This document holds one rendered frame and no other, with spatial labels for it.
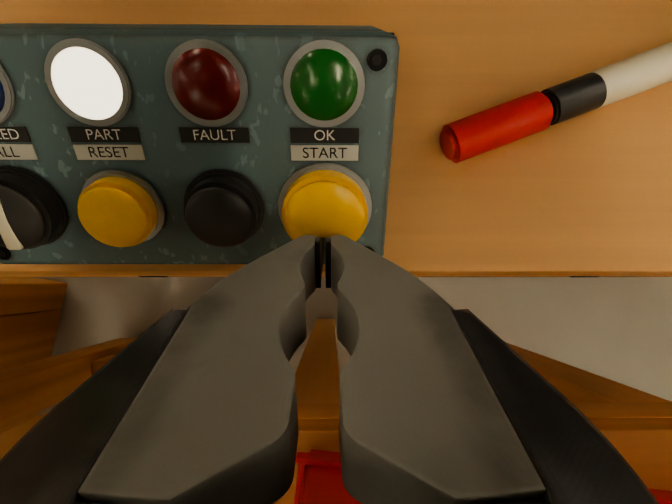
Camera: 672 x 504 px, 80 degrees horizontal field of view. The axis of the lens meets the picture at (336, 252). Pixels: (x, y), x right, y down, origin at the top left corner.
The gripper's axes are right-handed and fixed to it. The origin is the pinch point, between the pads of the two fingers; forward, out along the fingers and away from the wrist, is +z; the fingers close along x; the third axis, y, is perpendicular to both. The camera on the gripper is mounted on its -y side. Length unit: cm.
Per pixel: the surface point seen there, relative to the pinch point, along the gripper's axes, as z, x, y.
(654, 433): 5.7, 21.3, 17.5
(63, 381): 40, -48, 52
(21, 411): 31, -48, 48
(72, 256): 2.5, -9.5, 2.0
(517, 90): 7.9, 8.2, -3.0
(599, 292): 75, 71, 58
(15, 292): 61, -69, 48
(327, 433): 5.8, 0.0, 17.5
